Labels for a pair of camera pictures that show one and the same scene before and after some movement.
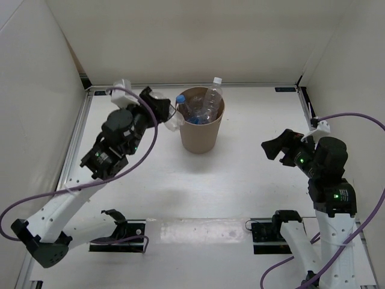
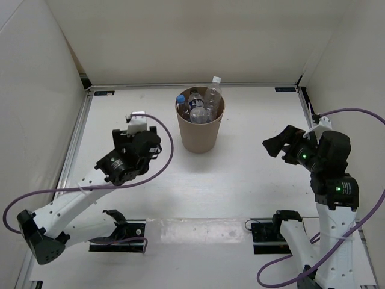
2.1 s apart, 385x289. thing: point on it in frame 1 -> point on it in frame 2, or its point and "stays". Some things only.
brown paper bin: (201, 138) stays
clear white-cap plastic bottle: (212, 102) stays
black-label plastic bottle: (176, 120) -> (198, 114)
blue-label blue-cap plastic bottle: (181, 106) stays
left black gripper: (160, 106) -> (121, 140)
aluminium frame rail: (261, 84) stays
